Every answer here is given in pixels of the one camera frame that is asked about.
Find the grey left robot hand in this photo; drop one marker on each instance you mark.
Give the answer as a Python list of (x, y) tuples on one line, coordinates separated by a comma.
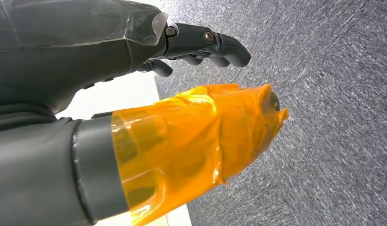
[(71, 37)]

